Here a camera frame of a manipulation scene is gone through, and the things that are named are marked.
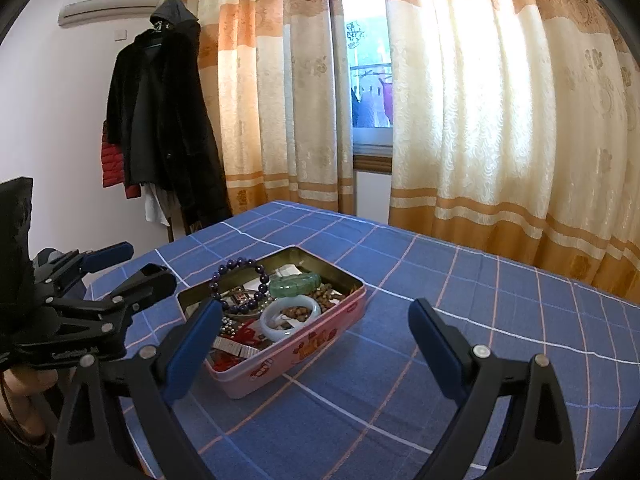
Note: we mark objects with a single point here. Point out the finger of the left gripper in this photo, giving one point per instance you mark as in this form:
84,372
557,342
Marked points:
59,274
130,289

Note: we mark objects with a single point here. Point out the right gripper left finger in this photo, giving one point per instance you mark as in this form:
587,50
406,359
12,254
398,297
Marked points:
93,441

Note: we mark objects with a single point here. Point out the silver wrist watch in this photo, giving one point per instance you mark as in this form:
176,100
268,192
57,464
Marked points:
235,348

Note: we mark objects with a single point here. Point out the pale white jade bangle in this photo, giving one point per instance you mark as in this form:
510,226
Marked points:
285,316

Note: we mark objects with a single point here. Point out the green jade bangle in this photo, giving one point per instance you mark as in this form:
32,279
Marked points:
294,285

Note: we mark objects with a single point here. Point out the pink tin jewelry box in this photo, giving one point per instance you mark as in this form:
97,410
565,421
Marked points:
244,293

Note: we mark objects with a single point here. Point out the left hand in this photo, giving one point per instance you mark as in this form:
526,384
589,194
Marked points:
18,386

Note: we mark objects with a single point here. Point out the white hanging garment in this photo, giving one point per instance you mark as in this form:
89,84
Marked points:
158,204

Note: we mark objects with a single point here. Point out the red puffer jacket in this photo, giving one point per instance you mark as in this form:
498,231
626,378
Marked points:
113,170

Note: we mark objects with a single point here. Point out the blue plaid bed sheet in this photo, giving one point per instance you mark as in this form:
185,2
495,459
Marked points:
462,363

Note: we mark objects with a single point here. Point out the black hanging coat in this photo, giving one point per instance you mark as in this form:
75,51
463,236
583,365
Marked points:
156,113

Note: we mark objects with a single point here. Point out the cream curtain left panel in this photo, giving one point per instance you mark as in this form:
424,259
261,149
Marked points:
275,79

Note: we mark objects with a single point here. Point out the cream curtain panel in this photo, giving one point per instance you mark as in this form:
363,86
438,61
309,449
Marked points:
275,79
516,132

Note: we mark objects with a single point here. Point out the cream curtain right panel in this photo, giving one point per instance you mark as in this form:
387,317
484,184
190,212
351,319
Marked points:
516,132

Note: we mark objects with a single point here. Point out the window with wooden sill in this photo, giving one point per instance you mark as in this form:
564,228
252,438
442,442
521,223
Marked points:
370,83

